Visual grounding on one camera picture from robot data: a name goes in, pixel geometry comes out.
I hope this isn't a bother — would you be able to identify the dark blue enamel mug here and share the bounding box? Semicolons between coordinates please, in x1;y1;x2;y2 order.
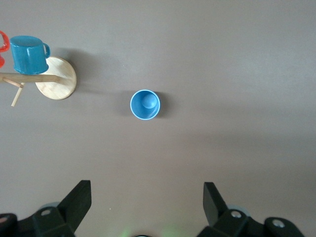
9;35;52;76

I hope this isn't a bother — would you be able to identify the wooden mug tree stand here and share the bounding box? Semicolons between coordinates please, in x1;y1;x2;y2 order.
0;56;77;108

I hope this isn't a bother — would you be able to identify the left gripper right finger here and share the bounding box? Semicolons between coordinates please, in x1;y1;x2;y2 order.
197;182;306;237

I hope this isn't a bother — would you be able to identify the red enamel mug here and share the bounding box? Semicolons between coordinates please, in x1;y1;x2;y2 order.
0;30;10;69

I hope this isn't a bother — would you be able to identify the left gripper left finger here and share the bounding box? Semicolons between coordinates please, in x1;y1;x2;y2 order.
0;180;92;237

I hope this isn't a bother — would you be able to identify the light blue plastic cup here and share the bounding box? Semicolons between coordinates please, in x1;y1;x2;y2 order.
129;89;161;121

